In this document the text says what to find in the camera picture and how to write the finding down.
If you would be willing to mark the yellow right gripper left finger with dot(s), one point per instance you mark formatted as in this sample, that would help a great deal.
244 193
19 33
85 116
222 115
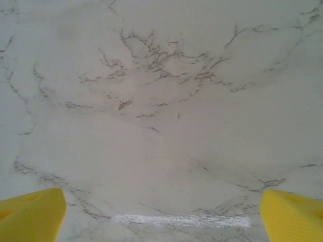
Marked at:
30 216

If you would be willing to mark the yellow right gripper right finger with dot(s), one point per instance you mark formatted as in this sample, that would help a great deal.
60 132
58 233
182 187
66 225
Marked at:
295 219

